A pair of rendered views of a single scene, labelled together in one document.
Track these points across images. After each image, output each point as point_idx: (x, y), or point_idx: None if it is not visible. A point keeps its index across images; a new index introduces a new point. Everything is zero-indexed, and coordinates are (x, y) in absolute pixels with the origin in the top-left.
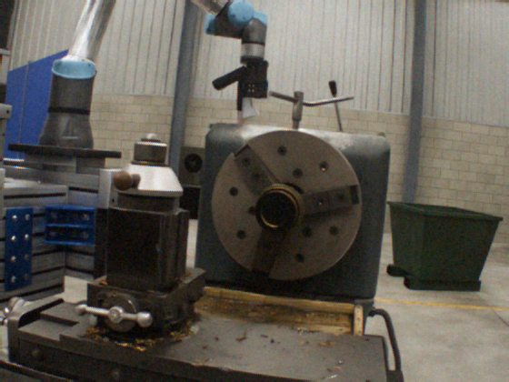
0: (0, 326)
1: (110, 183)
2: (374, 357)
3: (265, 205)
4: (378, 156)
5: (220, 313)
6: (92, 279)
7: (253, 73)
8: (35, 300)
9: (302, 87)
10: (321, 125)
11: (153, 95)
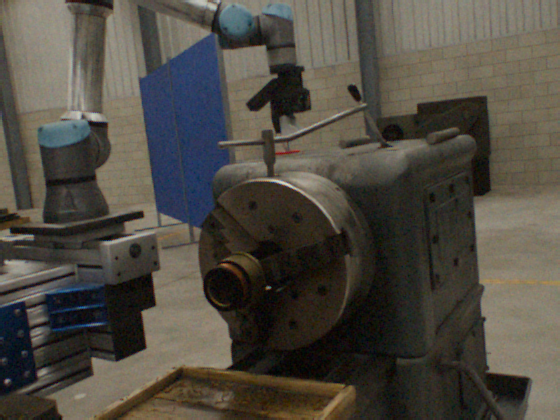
0: (144, 377)
1: (110, 257)
2: None
3: (221, 278)
4: (391, 182)
5: (185, 407)
6: (114, 359)
7: (285, 84)
8: (195, 336)
9: (517, 11)
10: (550, 55)
11: (335, 63)
